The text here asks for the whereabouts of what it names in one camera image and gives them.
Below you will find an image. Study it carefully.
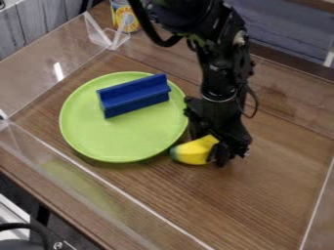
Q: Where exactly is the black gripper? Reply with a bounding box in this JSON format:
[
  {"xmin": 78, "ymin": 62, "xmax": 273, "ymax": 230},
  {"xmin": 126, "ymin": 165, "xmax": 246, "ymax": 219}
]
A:
[{"xmin": 185, "ymin": 97, "xmax": 252, "ymax": 167}]

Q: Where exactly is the yellow toy banana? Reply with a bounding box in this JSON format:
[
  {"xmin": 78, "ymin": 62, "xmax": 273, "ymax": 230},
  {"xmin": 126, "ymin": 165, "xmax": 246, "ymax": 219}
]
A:
[{"xmin": 170, "ymin": 135, "xmax": 220, "ymax": 165}]

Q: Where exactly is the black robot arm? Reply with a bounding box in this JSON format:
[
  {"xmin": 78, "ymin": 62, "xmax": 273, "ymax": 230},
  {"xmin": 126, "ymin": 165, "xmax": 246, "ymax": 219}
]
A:
[{"xmin": 129, "ymin": 0, "xmax": 254, "ymax": 167}]

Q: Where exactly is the green round plate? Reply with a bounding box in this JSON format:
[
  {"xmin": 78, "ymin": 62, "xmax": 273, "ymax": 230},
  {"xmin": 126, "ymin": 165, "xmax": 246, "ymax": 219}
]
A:
[{"xmin": 59, "ymin": 71, "xmax": 189, "ymax": 163}]

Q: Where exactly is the blue plastic block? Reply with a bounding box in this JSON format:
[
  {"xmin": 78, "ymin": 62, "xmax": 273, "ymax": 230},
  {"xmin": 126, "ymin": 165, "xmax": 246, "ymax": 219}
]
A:
[{"xmin": 97, "ymin": 73, "xmax": 171, "ymax": 118}]

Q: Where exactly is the yellow printed can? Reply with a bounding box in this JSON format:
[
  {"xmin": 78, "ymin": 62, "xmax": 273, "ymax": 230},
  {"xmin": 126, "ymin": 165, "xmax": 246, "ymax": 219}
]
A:
[{"xmin": 110, "ymin": 0, "xmax": 141, "ymax": 33}]

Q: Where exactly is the clear acrylic tray wall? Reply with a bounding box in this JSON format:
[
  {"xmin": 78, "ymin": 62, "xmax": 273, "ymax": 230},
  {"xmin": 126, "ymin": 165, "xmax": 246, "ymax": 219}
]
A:
[{"xmin": 0, "ymin": 120, "xmax": 214, "ymax": 250}]

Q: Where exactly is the clear acrylic corner bracket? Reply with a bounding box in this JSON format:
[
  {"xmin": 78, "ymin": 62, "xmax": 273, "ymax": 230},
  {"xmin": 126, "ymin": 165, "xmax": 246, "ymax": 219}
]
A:
[{"xmin": 83, "ymin": 12, "xmax": 131, "ymax": 51}]

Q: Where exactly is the black cable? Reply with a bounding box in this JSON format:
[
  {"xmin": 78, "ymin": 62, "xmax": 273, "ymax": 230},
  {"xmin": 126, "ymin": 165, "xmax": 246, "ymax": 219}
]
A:
[{"xmin": 0, "ymin": 222, "xmax": 57, "ymax": 250}]

